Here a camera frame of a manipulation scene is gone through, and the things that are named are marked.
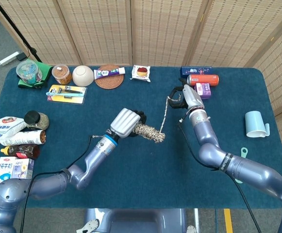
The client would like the beige speckled braided rope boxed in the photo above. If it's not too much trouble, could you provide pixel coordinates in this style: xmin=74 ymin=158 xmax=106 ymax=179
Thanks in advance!
xmin=132 ymin=93 xmax=182 ymax=144

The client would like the light blue plastic mug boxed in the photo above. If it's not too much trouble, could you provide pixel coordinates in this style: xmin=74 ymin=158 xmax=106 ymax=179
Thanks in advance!
xmin=244 ymin=110 xmax=270 ymax=138

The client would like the cream upturned bowl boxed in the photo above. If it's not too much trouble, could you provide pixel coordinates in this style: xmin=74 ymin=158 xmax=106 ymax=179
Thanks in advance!
xmin=72 ymin=65 xmax=95 ymax=87

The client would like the pale NFC juice carton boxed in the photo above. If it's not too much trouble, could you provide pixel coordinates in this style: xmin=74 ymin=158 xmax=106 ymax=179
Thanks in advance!
xmin=10 ymin=158 xmax=34 ymax=182

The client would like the white blue food bag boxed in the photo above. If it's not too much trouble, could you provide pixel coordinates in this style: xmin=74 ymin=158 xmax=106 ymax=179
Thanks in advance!
xmin=0 ymin=116 xmax=28 ymax=139

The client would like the round woven rattan coaster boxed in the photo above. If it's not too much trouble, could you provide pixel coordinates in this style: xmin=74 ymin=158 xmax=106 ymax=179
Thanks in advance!
xmin=94 ymin=64 xmax=125 ymax=90

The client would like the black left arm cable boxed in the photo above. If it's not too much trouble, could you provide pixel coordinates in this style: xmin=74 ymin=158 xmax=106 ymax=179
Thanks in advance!
xmin=19 ymin=135 xmax=100 ymax=233

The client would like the white power strip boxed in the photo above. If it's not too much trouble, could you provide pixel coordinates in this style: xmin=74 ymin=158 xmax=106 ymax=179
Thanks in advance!
xmin=0 ymin=51 xmax=20 ymax=66

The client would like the clear tub of coloured clips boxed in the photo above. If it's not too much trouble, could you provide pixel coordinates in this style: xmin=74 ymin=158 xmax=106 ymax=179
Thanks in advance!
xmin=16 ymin=60 xmax=43 ymax=85

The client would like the green folded cloth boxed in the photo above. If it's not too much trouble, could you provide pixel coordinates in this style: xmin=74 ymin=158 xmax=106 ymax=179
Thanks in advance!
xmin=17 ymin=59 xmax=53 ymax=89

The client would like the white blue milk carton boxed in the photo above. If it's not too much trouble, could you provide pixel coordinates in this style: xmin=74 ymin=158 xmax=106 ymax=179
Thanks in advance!
xmin=0 ymin=156 xmax=17 ymax=184

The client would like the wrapped pastry snack pack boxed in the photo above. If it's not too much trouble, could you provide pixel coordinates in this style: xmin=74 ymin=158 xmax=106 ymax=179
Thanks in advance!
xmin=130 ymin=65 xmax=151 ymax=83

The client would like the bamboo folding screen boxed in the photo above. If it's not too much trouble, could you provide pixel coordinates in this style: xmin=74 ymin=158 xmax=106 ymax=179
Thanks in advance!
xmin=0 ymin=0 xmax=282 ymax=168

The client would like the black-lidded herb jar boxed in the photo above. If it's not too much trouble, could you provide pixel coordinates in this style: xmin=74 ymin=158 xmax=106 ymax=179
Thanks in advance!
xmin=24 ymin=110 xmax=50 ymax=131

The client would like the blue carpet table cover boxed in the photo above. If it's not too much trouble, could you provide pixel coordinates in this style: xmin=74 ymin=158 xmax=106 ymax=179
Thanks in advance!
xmin=0 ymin=66 xmax=282 ymax=209

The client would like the yellow razor blister pack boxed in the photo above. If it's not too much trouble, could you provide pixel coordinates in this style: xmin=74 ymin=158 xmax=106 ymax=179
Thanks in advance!
xmin=47 ymin=84 xmax=88 ymax=105

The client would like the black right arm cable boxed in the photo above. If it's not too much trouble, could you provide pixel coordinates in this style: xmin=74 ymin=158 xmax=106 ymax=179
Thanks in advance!
xmin=177 ymin=117 xmax=263 ymax=233

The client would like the orange drink can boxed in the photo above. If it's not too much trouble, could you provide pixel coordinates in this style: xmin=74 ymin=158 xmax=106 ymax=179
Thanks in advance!
xmin=186 ymin=74 xmax=220 ymax=87

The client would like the teal bottle opener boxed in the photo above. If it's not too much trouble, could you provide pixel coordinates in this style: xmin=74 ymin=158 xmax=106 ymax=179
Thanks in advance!
xmin=234 ymin=147 xmax=249 ymax=184

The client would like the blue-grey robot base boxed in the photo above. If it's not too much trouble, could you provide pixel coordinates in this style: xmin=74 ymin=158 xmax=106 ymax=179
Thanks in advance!
xmin=76 ymin=208 xmax=197 ymax=233

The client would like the brown sauce bottle yellow cap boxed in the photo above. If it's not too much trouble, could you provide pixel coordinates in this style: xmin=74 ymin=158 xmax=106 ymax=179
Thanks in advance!
xmin=0 ymin=144 xmax=41 ymax=160

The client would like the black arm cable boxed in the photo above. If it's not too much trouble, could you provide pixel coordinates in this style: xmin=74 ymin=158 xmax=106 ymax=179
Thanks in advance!
xmin=177 ymin=117 xmax=263 ymax=233
xmin=19 ymin=135 xmax=100 ymax=233

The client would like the black tripod stand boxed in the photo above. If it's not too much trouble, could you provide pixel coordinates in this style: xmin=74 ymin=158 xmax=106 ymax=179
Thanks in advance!
xmin=0 ymin=0 xmax=43 ymax=63

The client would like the light blue toothbrush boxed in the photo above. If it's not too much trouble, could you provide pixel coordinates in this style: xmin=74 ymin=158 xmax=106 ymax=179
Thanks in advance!
xmin=45 ymin=90 xmax=85 ymax=97

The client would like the purple small box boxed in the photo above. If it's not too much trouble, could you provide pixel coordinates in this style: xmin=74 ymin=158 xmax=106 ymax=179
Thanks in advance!
xmin=195 ymin=82 xmax=212 ymax=100

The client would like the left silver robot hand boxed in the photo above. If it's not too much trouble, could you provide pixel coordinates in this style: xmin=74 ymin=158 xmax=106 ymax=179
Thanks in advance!
xmin=109 ymin=108 xmax=148 ymax=139

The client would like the clear jar of rubber bands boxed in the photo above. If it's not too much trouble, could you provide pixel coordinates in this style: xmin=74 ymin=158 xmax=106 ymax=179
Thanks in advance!
xmin=51 ymin=64 xmax=73 ymax=85

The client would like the dark blue long box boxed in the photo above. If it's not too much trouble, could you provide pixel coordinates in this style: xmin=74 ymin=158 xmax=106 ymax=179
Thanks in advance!
xmin=180 ymin=66 xmax=213 ymax=79

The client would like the purple white toothpaste tube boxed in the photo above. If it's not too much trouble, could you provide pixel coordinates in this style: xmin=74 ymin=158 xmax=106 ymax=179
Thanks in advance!
xmin=93 ymin=67 xmax=126 ymax=80

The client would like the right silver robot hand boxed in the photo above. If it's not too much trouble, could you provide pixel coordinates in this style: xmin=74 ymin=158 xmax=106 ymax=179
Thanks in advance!
xmin=167 ymin=78 xmax=205 ymax=110

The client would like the white rolled snack package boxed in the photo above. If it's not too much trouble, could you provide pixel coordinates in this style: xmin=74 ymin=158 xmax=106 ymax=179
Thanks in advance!
xmin=0 ymin=130 xmax=47 ymax=146

